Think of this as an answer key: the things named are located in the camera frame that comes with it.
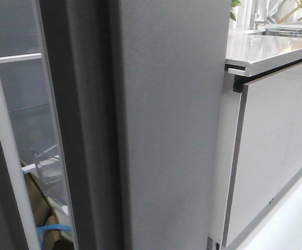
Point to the dark grey fridge door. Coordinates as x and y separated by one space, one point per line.
137 89

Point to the white fridge interior shelves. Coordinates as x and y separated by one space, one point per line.
24 79

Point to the clear plastic bag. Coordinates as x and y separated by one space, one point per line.
51 180

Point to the grey kitchen counter cabinet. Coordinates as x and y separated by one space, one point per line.
259 144

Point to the brown cardboard box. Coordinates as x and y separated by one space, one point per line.
51 234

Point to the steel sink faucet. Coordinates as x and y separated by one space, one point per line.
259 14

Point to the green plant leaves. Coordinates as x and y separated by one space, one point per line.
234 4

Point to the stainless steel sink basin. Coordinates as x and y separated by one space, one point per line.
289 32

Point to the white paper towel roll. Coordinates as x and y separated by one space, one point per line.
282 9

